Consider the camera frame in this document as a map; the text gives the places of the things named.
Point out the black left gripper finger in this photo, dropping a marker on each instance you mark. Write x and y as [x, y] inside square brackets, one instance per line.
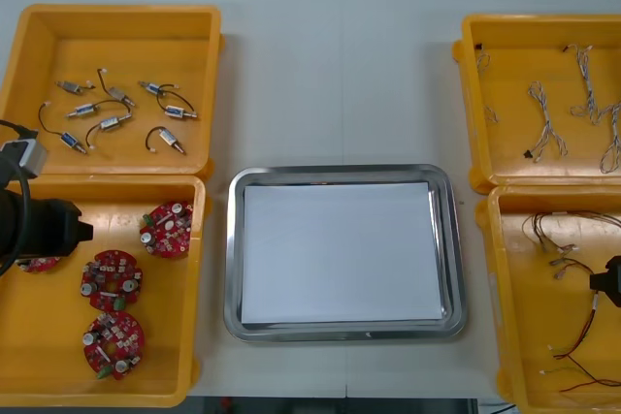
[87, 236]
[87, 227]

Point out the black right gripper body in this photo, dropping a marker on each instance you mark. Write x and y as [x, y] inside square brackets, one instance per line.
[614, 283]

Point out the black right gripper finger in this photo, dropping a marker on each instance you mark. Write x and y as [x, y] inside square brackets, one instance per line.
[598, 277]
[598, 286]

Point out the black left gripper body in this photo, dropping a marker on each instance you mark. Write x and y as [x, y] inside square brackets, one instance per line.
[53, 230]

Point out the round red circuit board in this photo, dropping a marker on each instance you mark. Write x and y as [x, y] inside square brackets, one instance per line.
[97, 268]
[41, 264]
[170, 239]
[121, 331]

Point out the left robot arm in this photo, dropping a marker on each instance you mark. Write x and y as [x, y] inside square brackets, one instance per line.
[29, 159]

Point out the yellow-orange plastic bin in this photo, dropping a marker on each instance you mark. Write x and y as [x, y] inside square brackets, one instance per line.
[48, 336]
[126, 21]
[533, 45]
[524, 312]

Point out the pile of metal solenoids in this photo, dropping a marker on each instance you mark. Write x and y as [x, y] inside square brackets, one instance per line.
[112, 123]

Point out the steel tray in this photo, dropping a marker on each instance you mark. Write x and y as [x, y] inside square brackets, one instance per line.
[233, 264]

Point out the white sheet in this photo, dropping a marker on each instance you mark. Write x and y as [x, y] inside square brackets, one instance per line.
[339, 254]

